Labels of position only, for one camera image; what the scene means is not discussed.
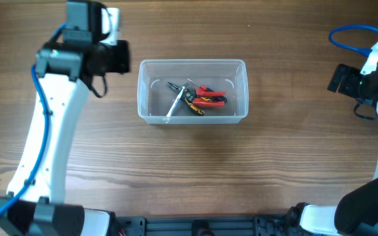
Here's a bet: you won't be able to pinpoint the clear plastic container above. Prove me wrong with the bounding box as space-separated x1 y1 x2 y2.
137 59 249 125

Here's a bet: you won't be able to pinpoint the blue left camera cable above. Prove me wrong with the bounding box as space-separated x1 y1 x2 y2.
0 22 68 233

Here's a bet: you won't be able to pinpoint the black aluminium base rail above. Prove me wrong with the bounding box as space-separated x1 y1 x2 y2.
116 214 309 236

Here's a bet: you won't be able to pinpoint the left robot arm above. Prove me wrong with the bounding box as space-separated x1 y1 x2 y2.
0 1 131 235

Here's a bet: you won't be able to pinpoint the small silver wrench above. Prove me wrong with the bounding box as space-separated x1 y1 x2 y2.
167 82 189 117

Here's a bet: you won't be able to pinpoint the orange black needle-nose pliers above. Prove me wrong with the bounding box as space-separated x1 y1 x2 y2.
167 82 210 116

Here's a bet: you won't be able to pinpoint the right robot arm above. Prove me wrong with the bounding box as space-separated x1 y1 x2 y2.
283 42 378 235

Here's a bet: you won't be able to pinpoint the black red precision screwdriver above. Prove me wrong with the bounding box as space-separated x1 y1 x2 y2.
188 79 227 103

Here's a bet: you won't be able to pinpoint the red handled cutting pliers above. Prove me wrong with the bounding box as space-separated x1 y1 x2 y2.
182 87 226 108

